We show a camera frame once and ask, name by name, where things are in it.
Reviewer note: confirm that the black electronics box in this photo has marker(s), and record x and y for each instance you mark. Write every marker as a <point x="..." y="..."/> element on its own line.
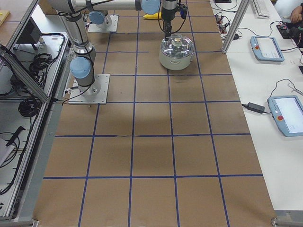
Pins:
<point x="286" y="30"/>

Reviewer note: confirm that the small circuit board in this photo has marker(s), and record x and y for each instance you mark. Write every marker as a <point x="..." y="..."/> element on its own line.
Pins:
<point x="218" y="18"/>
<point x="223" y="28"/>

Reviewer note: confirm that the person hand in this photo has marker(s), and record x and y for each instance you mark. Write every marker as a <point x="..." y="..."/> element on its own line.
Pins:
<point x="296" y="15"/>

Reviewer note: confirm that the white keyboard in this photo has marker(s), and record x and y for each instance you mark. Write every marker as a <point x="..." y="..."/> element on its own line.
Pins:
<point x="260" y="9"/>

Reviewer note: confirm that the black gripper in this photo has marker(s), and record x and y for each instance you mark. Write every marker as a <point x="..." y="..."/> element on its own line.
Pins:
<point x="167" y="12"/>

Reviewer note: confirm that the brown cardboard mat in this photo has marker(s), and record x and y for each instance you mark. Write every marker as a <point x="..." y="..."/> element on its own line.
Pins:
<point x="168" y="149"/>

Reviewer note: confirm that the far teach pendant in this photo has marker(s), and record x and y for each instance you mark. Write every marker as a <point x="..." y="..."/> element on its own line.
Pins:
<point x="266" y="49"/>

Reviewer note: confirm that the teach pendant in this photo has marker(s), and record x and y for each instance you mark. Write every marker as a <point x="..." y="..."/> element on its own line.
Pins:
<point x="266" y="49"/>
<point x="287" y="111"/>

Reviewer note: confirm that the yellow corn cob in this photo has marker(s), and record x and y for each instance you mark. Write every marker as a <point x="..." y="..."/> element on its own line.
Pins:
<point x="156" y="16"/>

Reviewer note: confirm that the aluminium frame post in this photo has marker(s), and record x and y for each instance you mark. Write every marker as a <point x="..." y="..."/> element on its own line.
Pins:
<point x="235" y="24"/>

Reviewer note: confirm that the near teach pendant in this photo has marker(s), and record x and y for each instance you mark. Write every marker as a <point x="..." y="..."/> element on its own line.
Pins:
<point x="287" y="111"/>

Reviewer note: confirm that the cream cooking pot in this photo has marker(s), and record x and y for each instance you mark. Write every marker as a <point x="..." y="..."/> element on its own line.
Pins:
<point x="172" y="63"/>

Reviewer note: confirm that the black power adapter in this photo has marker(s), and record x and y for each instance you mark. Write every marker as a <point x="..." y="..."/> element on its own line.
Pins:
<point x="255" y="108"/>

